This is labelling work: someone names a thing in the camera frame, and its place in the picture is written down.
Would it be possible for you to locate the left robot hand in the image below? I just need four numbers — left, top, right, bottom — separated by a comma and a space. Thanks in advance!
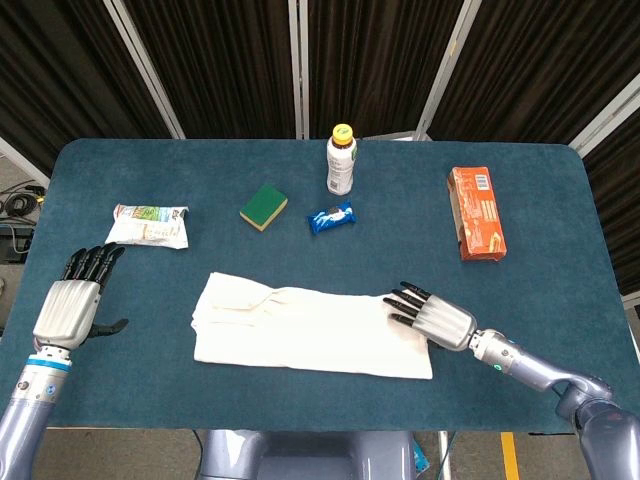
32, 242, 130, 351

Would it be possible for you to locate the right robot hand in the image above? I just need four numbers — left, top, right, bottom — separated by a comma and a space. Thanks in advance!
382, 280, 477, 351

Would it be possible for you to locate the white T-shirt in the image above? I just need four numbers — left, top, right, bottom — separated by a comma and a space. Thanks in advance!
190, 271, 434, 381

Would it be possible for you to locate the dark equipment box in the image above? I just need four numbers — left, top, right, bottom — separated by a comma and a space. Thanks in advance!
0, 222, 34, 264

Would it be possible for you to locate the orange cardboard box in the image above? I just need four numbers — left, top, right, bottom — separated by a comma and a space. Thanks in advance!
446, 166, 508, 263

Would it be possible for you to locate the white snack bag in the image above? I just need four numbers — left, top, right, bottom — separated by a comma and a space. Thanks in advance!
104, 203, 191, 250

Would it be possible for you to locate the metal table leg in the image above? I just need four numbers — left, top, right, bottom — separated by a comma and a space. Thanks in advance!
437, 430, 454, 480

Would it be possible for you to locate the blue floor object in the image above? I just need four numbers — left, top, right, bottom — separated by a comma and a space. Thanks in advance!
412, 439, 431, 474

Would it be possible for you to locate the yellow floor tape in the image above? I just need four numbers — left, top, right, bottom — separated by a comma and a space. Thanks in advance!
501, 432, 521, 480

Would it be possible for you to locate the blue cookie packet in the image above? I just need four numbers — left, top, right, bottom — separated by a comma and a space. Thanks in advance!
306, 200, 357, 236

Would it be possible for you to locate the grey-blue robot torso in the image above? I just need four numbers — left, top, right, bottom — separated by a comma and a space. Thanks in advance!
199, 429, 416, 480

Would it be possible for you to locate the white bottle yellow cap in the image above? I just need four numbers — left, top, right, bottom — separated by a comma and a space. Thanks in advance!
326, 123, 358, 196

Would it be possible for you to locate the black pleated curtain panel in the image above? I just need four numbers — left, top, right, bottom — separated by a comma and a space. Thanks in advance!
307, 0, 466, 140
582, 119, 640, 297
0, 0, 172, 177
122, 0, 301, 140
429, 0, 640, 146

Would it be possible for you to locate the green yellow sponge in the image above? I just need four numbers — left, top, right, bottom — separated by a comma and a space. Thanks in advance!
238, 183, 290, 234

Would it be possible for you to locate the black floor cable bundle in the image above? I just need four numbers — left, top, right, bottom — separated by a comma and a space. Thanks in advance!
0, 180, 47, 220

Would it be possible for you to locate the white partition frame post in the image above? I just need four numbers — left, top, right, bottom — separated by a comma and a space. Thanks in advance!
103, 0, 187, 140
360, 0, 484, 143
568, 73, 640, 160
0, 135, 51, 189
288, 0, 310, 140

